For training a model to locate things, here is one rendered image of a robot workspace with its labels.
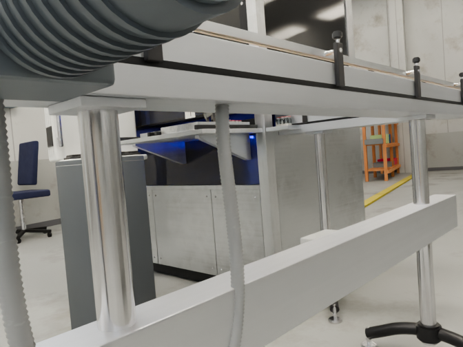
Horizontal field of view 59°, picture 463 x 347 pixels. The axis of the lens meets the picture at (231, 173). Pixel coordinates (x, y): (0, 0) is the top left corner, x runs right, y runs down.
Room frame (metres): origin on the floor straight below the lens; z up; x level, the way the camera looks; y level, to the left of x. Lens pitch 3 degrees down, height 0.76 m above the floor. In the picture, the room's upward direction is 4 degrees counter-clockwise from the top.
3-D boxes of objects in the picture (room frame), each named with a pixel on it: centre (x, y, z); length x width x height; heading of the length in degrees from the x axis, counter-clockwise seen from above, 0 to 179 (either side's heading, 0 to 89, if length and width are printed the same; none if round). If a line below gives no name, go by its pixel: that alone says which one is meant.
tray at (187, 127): (1.99, 0.10, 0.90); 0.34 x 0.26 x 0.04; 136
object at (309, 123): (1.89, -0.54, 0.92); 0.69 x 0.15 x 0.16; 46
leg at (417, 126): (1.37, -0.63, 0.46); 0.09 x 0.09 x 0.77; 46
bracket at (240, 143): (1.96, 0.02, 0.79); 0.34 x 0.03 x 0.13; 136
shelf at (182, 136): (2.14, 0.20, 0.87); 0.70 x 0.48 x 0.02; 46
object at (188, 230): (3.07, 0.23, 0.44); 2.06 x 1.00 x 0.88; 46
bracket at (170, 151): (2.30, 0.39, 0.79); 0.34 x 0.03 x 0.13; 136
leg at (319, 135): (1.99, -0.44, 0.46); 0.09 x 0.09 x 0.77; 46
